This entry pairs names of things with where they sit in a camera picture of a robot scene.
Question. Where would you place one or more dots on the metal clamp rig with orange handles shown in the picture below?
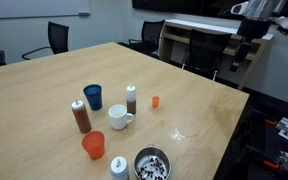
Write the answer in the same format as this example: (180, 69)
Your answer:
(267, 149)

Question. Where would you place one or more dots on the brown sauce squeeze bottle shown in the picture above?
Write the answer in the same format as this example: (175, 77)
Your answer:
(81, 116)

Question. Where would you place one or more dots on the black office chair near shelf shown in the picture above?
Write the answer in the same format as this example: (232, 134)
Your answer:
(205, 52)

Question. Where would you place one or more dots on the white ceramic mug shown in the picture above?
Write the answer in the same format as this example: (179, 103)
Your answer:
(119, 117)

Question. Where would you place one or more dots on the white-capped half-full sauce bottle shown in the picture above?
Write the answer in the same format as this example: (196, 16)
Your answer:
(131, 99)

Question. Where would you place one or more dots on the wooden sideboard shelf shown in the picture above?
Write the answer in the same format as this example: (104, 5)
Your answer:
(175, 36)

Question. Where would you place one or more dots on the metal bowl with red pieces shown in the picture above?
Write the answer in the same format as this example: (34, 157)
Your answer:
(151, 163)

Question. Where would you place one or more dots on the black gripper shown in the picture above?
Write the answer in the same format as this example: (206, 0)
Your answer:
(249, 29)

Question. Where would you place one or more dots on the whiteboard with tray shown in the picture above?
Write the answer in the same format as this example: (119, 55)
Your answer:
(43, 8)

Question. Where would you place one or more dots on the black office chair back left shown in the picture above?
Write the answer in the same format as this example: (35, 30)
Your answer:
(57, 37)

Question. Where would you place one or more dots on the small orange plastic cup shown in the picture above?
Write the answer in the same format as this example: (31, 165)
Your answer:
(155, 101)

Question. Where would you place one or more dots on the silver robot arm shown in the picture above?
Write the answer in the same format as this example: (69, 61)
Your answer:
(258, 17)

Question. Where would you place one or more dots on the black office chair back middle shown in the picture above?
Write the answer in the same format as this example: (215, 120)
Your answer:
(150, 38)

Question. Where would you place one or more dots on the large orange plastic cup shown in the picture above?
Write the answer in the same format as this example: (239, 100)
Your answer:
(94, 144)

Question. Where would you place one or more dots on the blue plastic cup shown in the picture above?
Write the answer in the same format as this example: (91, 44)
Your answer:
(93, 94)

